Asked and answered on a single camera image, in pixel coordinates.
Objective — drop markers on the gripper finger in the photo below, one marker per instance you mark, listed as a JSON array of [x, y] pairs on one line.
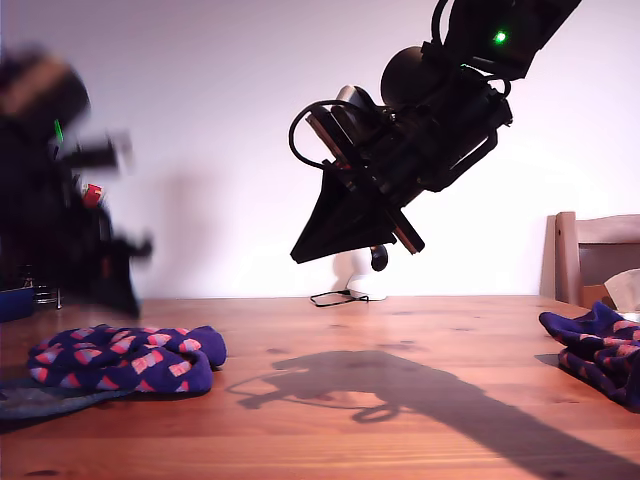
[[325, 220], [120, 290], [355, 235]]

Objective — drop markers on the purple patterned sock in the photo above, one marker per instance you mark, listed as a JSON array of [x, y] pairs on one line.
[[600, 360], [100, 360]]

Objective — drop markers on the red paper packet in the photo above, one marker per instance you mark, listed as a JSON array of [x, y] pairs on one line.
[[92, 195]]

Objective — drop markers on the blue box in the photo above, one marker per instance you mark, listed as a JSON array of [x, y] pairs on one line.
[[15, 305]]

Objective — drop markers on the wooden chair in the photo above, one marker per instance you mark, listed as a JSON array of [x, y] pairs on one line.
[[565, 260]]

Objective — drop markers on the brown cardboard box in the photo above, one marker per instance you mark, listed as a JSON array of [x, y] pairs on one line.
[[595, 295]]

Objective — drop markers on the white tissue paper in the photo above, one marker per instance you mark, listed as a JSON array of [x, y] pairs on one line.
[[625, 290]]

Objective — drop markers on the pale tissue box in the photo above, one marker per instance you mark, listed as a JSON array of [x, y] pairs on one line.
[[632, 317]]

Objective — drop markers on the white round security camera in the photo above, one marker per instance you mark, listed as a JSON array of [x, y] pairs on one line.
[[350, 275]]

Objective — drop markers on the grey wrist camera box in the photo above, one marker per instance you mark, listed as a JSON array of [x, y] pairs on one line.
[[100, 152], [350, 95]]

